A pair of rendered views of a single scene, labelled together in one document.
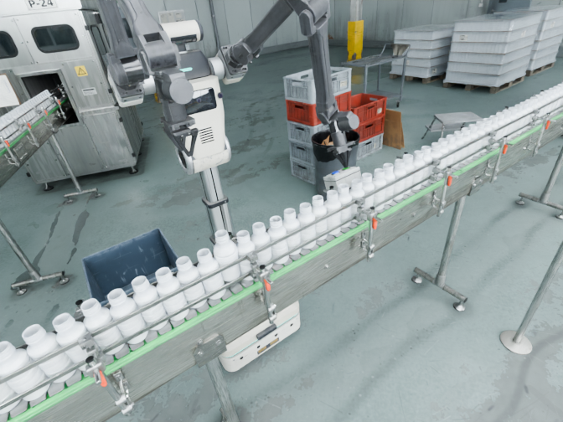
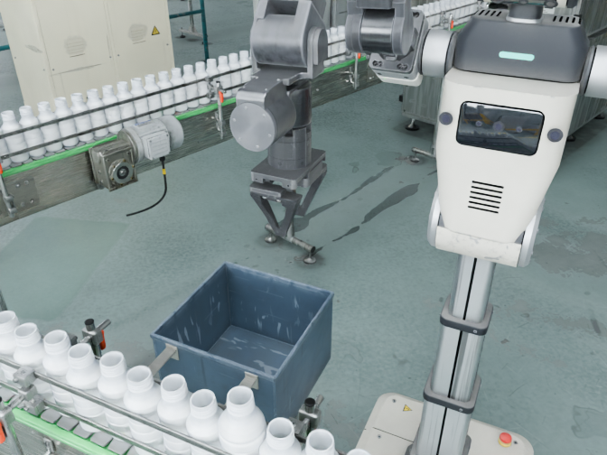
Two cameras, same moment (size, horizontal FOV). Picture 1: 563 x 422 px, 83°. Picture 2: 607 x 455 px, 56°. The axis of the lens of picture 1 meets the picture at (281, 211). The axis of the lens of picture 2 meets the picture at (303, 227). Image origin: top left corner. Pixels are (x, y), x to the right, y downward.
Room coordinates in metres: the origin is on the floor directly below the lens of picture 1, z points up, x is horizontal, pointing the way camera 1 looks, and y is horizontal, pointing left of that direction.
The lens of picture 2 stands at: (0.49, -0.33, 1.81)
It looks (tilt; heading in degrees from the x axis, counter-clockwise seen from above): 32 degrees down; 57
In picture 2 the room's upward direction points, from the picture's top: straight up
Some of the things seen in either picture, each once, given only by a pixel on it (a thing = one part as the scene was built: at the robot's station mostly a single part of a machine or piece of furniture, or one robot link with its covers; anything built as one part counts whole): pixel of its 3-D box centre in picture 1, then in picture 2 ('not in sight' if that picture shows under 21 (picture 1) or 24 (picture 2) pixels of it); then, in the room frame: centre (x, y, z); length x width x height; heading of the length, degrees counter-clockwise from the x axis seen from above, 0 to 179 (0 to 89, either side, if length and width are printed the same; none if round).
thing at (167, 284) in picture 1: (171, 293); (146, 411); (0.63, 0.33, 1.08); 0.06 x 0.06 x 0.17
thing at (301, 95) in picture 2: (168, 87); (286, 103); (0.85, 0.25, 1.57); 0.07 x 0.06 x 0.07; 33
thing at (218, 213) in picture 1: (222, 229); (455, 370); (1.40, 0.33, 0.74); 0.11 x 0.11 x 0.40; 32
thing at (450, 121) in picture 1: (450, 130); not in sight; (3.76, -2.21, 0.21); 0.61 x 0.47 x 0.41; 175
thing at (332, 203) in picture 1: (332, 212); not in sight; (0.94, -0.18, 1.08); 0.06 x 0.06 x 0.17
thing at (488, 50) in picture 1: (490, 52); not in sight; (6.53, -4.31, 0.59); 1.24 x 1.03 x 1.17; 124
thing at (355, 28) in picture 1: (354, 41); not in sight; (10.75, -2.77, 0.55); 0.40 x 0.40 x 1.10; 32
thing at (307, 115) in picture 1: (318, 105); not in sight; (3.44, -0.52, 0.78); 0.61 x 0.41 x 0.22; 128
